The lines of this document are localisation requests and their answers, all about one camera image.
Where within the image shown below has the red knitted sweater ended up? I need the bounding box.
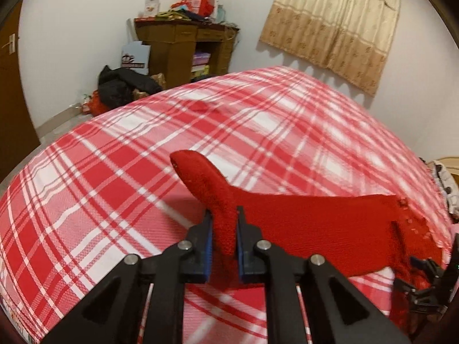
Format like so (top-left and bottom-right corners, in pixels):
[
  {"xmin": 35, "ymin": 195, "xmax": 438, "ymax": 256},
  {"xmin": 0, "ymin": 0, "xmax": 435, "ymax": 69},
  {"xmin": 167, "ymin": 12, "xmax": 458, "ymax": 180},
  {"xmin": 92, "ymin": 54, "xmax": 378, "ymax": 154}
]
[{"xmin": 169, "ymin": 149, "xmax": 449, "ymax": 334}]

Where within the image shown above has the black clothes pile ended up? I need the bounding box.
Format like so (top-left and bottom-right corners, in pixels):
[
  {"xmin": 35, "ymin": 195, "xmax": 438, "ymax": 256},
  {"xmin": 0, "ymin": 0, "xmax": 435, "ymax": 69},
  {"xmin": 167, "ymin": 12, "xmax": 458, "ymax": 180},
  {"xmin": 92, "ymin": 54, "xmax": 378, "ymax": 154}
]
[{"xmin": 97, "ymin": 65, "xmax": 163, "ymax": 110}]

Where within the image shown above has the black white patterned pillow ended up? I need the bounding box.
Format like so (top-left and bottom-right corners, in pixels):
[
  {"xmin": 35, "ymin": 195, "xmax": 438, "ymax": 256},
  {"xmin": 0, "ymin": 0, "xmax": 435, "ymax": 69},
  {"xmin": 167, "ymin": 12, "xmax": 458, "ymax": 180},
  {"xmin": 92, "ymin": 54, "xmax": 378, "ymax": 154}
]
[{"xmin": 427, "ymin": 161, "xmax": 458, "ymax": 223}]

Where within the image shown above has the red white plaid bedsheet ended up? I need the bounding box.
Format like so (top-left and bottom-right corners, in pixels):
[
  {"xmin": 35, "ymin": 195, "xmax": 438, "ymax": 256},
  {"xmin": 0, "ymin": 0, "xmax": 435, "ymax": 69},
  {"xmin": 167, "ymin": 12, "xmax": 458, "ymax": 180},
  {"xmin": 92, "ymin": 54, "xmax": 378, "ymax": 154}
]
[{"xmin": 1, "ymin": 67, "xmax": 451, "ymax": 343}]

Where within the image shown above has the brown wooden door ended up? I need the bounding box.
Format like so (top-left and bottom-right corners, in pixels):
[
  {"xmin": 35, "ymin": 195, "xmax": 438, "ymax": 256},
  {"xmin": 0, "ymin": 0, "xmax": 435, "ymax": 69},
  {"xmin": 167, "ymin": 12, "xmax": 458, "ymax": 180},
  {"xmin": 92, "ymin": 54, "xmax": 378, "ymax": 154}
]
[{"xmin": 0, "ymin": 2, "xmax": 40, "ymax": 179}]

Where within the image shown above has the white paper shopping bag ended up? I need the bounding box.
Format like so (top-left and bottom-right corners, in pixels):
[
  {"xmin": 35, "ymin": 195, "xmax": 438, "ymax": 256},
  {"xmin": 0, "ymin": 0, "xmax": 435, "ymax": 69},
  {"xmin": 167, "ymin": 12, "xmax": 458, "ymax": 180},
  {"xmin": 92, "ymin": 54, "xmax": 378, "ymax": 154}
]
[{"xmin": 120, "ymin": 41, "xmax": 150, "ymax": 75}]

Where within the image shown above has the pink storage box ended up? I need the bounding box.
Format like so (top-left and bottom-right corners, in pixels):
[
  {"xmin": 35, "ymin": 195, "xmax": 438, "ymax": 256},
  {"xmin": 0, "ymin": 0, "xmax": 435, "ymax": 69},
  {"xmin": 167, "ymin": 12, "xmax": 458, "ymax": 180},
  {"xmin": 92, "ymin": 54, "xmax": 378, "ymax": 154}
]
[{"xmin": 192, "ymin": 52, "xmax": 211, "ymax": 66}]

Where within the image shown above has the brown wooden desk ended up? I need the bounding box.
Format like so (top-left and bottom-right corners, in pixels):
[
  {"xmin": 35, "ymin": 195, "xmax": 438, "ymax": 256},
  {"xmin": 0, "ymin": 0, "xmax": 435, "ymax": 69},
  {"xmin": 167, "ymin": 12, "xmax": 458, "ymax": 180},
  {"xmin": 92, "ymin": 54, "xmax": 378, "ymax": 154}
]
[{"xmin": 135, "ymin": 18, "xmax": 239, "ymax": 89}]

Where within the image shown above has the beige patterned curtain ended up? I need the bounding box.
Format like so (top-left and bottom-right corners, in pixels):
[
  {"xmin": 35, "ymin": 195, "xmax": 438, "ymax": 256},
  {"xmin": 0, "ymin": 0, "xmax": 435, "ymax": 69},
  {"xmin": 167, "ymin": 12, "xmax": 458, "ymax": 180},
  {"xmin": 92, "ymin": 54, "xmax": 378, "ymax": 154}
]
[{"xmin": 260, "ymin": 0, "xmax": 401, "ymax": 95}]

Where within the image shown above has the white greeting card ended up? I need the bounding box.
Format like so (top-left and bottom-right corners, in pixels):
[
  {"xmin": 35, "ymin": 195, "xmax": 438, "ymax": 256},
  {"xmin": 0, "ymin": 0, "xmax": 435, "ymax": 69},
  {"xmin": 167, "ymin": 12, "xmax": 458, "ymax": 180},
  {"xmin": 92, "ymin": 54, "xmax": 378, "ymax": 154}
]
[{"xmin": 143, "ymin": 0, "xmax": 160, "ymax": 18}]

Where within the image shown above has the red gift bag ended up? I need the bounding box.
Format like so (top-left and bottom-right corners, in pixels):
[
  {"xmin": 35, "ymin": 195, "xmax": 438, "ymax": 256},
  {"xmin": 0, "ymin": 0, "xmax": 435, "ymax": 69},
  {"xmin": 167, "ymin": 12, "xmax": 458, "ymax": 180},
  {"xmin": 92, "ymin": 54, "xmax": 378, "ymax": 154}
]
[{"xmin": 170, "ymin": 0, "xmax": 215, "ymax": 18}]

